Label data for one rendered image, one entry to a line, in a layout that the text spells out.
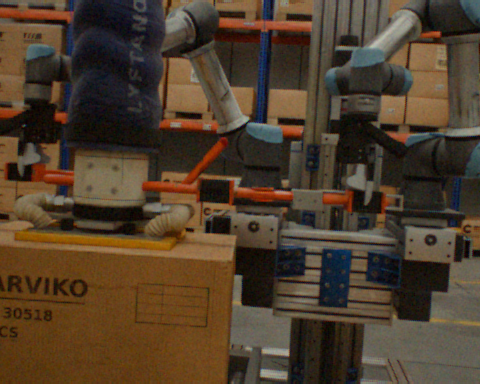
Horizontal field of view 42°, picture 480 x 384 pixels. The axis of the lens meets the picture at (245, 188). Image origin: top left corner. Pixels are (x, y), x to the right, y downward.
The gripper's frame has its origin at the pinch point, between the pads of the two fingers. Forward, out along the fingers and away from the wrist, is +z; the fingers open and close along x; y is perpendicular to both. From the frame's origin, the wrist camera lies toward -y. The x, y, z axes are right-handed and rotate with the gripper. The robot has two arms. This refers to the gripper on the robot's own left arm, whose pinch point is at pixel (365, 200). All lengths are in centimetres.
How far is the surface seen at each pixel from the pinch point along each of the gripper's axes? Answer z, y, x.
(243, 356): 48, 26, -28
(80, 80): -23, 67, 8
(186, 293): 20.7, 38.9, 20.2
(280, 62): -163, -3, -838
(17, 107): -59, 367, -732
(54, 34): -163, 318, -726
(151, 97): -20, 51, 5
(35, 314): 27, 70, 20
